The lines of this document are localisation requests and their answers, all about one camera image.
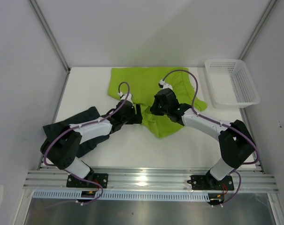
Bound white plastic basket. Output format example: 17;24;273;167
205;59;261;108

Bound aluminium frame post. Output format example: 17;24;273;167
28;0;70;73
238;0;280;60

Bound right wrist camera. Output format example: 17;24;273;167
158;80;173;90

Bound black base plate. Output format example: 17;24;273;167
186;175;234;191
66;173;109;188

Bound lime green shorts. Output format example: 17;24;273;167
108;67;196;138

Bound dark navy shorts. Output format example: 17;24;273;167
41;106;109;158

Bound right aluminium frame post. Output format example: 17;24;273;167
238;0;280;60

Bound left aluminium frame post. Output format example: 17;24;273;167
28;0;70;73

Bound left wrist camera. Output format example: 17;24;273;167
118;92;133;103

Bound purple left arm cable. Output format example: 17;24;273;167
42;81;130;209

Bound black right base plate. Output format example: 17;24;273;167
186;175;234;191

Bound aluminium mounting rail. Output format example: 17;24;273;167
23;167;279;194

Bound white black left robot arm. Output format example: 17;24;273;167
40;100;142;188

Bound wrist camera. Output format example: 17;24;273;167
158;80;173;90
118;92;133;103

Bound white slotted cable duct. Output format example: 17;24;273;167
32;189;210;202

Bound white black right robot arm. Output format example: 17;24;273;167
150;88;257;189

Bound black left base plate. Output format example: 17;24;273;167
66;173;109;188

